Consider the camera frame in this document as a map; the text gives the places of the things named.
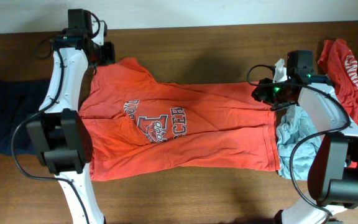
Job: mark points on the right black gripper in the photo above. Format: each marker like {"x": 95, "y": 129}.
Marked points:
{"x": 263, "y": 93}

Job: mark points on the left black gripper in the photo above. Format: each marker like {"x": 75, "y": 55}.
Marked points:
{"x": 110, "y": 57}

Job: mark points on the orange McKinney Boyd soccer shirt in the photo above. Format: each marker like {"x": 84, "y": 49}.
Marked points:
{"x": 139, "y": 125}

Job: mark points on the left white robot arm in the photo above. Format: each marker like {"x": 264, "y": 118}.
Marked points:
{"x": 62, "y": 143}

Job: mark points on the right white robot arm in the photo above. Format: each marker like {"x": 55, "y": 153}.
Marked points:
{"x": 333, "y": 176}

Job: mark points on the light grey-blue shirt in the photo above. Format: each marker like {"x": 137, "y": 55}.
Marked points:
{"x": 296, "y": 125}

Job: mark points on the red McKinney shirt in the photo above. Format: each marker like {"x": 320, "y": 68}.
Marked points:
{"x": 339, "y": 63}

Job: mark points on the folded navy blue garment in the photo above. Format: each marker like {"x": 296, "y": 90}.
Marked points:
{"x": 18, "y": 101}

